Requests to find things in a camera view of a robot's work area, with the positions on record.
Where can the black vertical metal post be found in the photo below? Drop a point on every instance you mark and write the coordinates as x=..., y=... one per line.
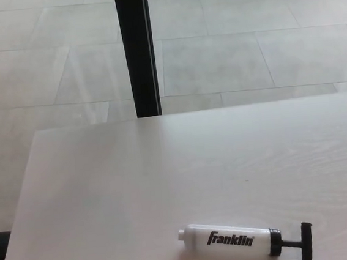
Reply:
x=137, y=47

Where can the white Franklin air pump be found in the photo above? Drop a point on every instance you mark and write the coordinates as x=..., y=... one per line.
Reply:
x=227, y=237

